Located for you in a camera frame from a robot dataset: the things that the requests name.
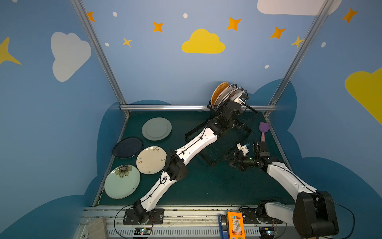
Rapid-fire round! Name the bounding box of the black wire dish rack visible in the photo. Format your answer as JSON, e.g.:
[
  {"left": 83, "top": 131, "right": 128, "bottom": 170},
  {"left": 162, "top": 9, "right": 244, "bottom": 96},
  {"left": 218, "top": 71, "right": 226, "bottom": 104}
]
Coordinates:
[{"left": 198, "top": 105, "right": 260, "bottom": 167}]

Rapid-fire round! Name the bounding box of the green-rimmed Hao Wei plate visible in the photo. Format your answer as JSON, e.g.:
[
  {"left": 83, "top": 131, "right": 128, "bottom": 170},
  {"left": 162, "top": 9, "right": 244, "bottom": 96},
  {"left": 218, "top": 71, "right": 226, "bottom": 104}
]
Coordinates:
[{"left": 214, "top": 84, "right": 237, "bottom": 109}]

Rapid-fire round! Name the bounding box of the woven bamboo plate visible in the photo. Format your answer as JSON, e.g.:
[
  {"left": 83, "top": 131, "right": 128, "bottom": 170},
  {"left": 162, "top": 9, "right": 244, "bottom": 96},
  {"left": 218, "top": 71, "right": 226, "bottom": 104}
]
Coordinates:
[{"left": 210, "top": 82, "right": 229, "bottom": 107}]

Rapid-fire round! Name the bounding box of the white plate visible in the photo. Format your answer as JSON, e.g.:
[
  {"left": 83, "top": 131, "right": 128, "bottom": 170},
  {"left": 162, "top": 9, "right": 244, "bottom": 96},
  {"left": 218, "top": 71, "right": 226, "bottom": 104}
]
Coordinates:
[{"left": 230, "top": 89, "right": 249, "bottom": 105}]

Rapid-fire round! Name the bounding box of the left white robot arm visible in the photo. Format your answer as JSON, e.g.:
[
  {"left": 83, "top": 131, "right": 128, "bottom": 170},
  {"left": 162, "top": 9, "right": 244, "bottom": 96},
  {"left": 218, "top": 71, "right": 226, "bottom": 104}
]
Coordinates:
[{"left": 132, "top": 100, "right": 245, "bottom": 224}]

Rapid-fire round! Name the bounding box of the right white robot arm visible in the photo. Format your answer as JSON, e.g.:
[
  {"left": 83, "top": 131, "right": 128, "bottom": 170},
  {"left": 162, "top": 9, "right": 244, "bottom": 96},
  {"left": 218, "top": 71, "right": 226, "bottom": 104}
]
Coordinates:
[{"left": 227, "top": 141, "right": 339, "bottom": 238}]

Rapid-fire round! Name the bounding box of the orange box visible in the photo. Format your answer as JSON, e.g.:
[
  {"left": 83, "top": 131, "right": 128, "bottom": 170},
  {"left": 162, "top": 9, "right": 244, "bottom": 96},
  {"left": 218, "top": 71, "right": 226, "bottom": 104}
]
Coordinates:
[{"left": 227, "top": 212, "right": 246, "bottom": 239}]

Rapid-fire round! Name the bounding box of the grey-green plain plate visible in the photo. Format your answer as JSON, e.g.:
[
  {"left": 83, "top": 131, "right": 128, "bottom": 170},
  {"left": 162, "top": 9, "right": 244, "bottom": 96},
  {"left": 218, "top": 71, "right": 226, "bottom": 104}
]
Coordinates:
[{"left": 142, "top": 118, "right": 172, "bottom": 141}]

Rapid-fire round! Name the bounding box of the cream floral plate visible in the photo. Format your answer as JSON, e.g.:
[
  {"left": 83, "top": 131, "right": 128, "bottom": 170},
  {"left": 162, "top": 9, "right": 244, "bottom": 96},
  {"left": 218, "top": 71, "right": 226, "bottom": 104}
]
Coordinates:
[{"left": 136, "top": 146, "right": 167, "bottom": 175}]

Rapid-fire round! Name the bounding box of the dark navy plate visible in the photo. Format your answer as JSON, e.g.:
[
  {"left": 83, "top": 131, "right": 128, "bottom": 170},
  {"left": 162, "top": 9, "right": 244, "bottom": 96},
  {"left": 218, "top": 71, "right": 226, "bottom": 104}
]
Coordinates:
[{"left": 112, "top": 137, "right": 143, "bottom": 159}]

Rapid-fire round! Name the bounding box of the small green circuit board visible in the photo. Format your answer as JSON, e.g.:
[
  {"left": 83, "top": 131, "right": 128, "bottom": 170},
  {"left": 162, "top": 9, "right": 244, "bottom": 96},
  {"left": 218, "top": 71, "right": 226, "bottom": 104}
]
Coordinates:
[{"left": 134, "top": 228, "right": 152, "bottom": 236}]

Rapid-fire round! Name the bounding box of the mint green leaf plate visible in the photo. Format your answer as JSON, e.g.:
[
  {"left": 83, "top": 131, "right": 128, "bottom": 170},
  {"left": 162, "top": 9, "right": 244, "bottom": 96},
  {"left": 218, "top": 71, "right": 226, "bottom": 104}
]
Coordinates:
[{"left": 104, "top": 164, "right": 140, "bottom": 199}]

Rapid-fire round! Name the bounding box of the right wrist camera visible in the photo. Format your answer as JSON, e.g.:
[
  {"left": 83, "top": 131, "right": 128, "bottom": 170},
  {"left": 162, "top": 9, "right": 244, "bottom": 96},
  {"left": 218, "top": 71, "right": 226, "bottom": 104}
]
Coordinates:
[{"left": 236, "top": 143, "right": 250, "bottom": 156}]

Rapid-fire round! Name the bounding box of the purple scoop, pink handle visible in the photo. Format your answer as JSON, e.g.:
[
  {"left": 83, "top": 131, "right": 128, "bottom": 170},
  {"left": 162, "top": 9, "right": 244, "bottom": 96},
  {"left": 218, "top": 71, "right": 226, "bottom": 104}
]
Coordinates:
[{"left": 259, "top": 122, "right": 270, "bottom": 142}]

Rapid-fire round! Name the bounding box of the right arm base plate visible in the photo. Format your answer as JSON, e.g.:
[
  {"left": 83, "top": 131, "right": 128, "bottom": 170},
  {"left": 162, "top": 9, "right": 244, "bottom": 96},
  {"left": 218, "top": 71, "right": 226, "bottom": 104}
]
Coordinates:
[{"left": 239, "top": 205, "right": 283, "bottom": 224}]

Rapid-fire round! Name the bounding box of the blue tool handle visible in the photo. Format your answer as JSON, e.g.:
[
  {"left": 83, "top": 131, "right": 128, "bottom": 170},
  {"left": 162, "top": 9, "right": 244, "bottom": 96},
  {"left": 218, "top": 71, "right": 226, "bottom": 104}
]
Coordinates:
[{"left": 218, "top": 215, "right": 229, "bottom": 239}]

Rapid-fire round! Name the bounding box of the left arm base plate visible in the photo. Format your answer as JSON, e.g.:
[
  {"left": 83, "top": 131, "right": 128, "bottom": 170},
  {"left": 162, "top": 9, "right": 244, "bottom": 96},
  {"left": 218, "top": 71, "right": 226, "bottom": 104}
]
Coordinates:
[{"left": 122, "top": 208, "right": 164, "bottom": 225}]

